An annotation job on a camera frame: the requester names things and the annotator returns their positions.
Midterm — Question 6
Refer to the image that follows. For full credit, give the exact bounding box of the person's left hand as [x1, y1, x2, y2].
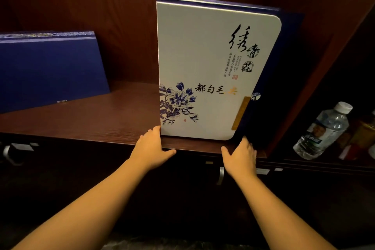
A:
[129, 126, 177, 172]

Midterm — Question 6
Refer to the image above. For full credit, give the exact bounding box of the person's right hand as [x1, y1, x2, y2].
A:
[221, 136, 258, 182]

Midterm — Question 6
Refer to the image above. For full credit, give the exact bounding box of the white gift box blue flower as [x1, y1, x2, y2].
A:
[156, 0, 304, 142]

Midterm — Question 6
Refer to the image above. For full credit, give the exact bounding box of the person's right forearm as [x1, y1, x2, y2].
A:
[236, 175, 337, 250]

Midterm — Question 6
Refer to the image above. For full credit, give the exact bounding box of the person's left forearm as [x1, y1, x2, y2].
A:
[12, 159, 148, 250]

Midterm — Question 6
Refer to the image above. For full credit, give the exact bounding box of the dark brown wooden cabinet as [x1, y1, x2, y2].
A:
[0, 0, 375, 250]

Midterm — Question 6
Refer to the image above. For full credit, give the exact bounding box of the clear plastic water bottle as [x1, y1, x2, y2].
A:
[293, 102, 353, 161]

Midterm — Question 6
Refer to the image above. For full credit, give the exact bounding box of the small red packet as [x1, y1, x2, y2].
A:
[339, 144, 361, 161]

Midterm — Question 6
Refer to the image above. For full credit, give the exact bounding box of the amber drink bottle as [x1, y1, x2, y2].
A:
[349, 110, 375, 151]

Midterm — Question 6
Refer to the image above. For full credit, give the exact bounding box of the plain dark blue gift box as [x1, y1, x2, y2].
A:
[0, 31, 111, 114]

